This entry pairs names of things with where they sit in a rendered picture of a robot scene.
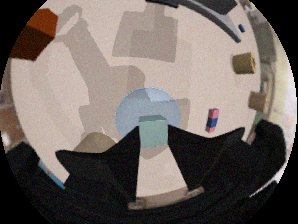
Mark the tan roll of tape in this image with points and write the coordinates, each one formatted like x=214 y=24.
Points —
x=244 y=63

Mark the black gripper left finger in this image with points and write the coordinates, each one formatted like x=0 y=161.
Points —
x=119 y=165

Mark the pink eraser with blue sleeve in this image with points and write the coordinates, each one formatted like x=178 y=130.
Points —
x=211 y=124

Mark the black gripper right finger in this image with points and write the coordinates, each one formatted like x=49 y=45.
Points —
x=196 y=155

